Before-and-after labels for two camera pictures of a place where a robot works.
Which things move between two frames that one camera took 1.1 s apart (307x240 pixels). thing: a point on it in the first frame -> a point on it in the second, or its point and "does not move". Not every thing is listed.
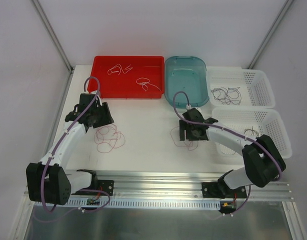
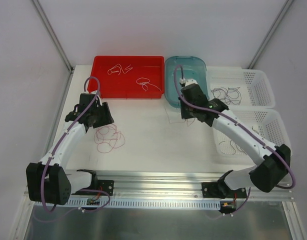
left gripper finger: [106, 117] does not move
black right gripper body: [183, 131] -> [189, 110]
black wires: [230, 95] does not move
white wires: [144, 81] does not move
